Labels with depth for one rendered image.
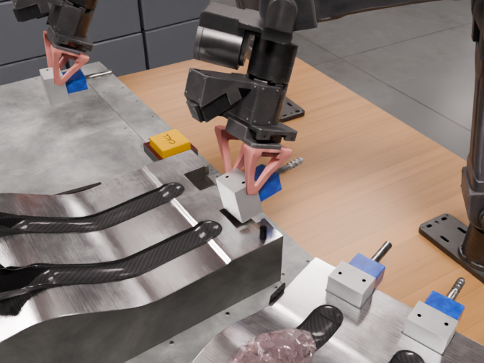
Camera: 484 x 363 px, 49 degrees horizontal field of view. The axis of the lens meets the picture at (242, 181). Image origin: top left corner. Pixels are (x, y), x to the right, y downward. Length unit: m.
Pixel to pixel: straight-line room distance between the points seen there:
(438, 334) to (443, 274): 0.21
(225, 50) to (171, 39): 2.17
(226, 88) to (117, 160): 0.46
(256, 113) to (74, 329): 0.33
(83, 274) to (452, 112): 2.55
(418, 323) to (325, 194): 0.37
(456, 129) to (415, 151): 1.77
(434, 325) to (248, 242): 0.25
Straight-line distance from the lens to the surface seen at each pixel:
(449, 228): 0.93
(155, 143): 1.03
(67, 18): 1.02
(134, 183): 0.85
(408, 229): 0.92
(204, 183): 0.87
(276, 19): 0.63
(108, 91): 1.32
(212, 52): 0.68
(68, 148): 1.12
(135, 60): 2.78
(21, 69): 2.60
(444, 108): 3.05
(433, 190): 1.02
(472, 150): 0.76
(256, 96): 0.66
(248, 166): 0.68
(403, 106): 2.99
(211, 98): 0.64
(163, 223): 0.76
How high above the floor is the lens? 1.39
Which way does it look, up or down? 37 degrees down
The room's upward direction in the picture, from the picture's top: straight up
